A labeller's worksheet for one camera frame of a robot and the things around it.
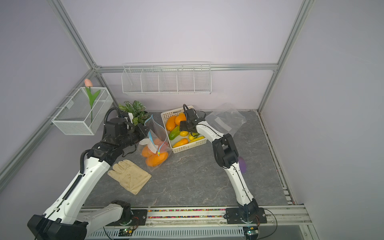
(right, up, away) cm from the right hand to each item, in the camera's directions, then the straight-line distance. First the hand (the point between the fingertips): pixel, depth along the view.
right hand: (184, 126), depth 105 cm
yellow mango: (+11, -8, -6) cm, 15 cm away
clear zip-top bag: (+29, +6, 0) cm, 30 cm away
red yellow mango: (-9, -10, -29) cm, 32 cm away
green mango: (-7, -5, -2) cm, 8 cm away
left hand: (-14, -1, -32) cm, 35 cm away
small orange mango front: (-1, -10, -6) cm, 12 cm away
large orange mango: (-16, -19, -20) cm, 32 cm away
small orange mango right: (-21, -16, -16) cm, 31 cm away
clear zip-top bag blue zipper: (-13, -11, -29) cm, 34 cm away
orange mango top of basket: (-3, +6, +1) cm, 7 cm away
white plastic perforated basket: (-4, -10, -3) cm, 11 cm away
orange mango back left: (-10, +2, 0) cm, 10 cm away
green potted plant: (-24, +6, -20) cm, 32 cm away
